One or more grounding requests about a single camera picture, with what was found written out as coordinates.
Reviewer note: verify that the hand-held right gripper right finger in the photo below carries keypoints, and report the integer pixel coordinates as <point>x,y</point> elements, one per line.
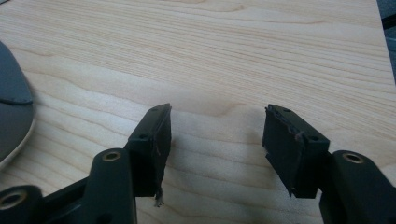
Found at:
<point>292,152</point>

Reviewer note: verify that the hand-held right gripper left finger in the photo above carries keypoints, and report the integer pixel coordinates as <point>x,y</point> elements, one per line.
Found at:
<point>152,146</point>

